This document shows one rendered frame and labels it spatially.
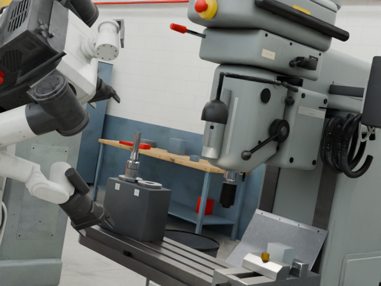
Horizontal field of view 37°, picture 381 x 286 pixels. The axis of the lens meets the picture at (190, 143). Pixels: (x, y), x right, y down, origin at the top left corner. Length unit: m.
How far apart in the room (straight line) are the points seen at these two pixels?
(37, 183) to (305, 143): 0.84
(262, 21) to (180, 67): 6.62
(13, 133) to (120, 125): 7.52
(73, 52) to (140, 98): 7.15
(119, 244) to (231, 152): 0.57
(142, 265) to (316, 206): 0.63
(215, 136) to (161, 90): 6.78
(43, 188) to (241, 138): 0.59
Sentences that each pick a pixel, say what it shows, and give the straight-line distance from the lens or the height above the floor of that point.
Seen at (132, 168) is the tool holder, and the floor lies 1.22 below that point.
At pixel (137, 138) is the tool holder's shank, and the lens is 2.12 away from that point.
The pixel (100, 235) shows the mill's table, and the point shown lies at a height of 0.97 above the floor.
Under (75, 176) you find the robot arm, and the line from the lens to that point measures 1.73.
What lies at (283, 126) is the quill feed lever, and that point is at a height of 1.47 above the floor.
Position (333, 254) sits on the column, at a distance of 2.06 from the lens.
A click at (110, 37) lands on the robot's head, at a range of 1.62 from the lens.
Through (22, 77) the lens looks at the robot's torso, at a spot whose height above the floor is 1.48.
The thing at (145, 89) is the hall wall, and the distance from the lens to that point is 8.73.
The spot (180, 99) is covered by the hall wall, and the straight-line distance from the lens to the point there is 8.13.
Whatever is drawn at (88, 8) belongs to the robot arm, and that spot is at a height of 1.73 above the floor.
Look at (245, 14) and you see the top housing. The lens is 1.60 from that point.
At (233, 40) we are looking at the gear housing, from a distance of 1.70.
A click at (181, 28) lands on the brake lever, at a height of 1.70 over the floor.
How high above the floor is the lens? 1.46
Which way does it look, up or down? 3 degrees down
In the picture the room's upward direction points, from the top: 10 degrees clockwise
